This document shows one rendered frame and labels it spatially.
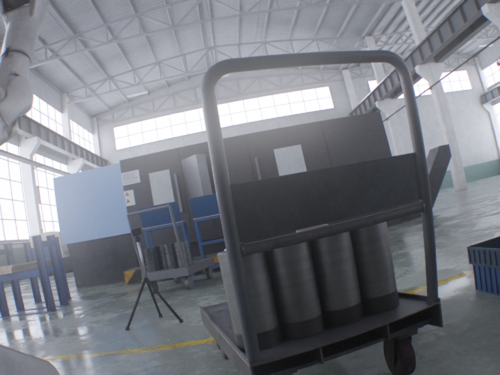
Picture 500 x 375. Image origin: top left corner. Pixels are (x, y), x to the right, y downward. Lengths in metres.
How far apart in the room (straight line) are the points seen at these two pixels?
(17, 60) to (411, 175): 0.96
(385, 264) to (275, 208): 0.43
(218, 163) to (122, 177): 6.69
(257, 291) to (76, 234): 6.78
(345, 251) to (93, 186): 6.78
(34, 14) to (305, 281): 0.92
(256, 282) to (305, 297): 0.14
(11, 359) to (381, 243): 0.99
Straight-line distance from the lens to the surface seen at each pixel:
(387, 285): 1.29
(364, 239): 1.26
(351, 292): 1.23
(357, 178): 1.08
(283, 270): 1.16
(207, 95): 0.96
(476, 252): 2.19
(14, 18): 0.88
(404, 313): 1.24
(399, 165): 1.15
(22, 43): 0.82
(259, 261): 1.14
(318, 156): 7.55
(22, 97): 0.74
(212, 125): 0.95
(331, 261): 1.21
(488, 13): 14.62
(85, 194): 7.80
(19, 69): 0.78
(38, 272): 5.09
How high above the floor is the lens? 0.59
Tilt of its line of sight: 5 degrees up
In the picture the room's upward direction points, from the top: 11 degrees counter-clockwise
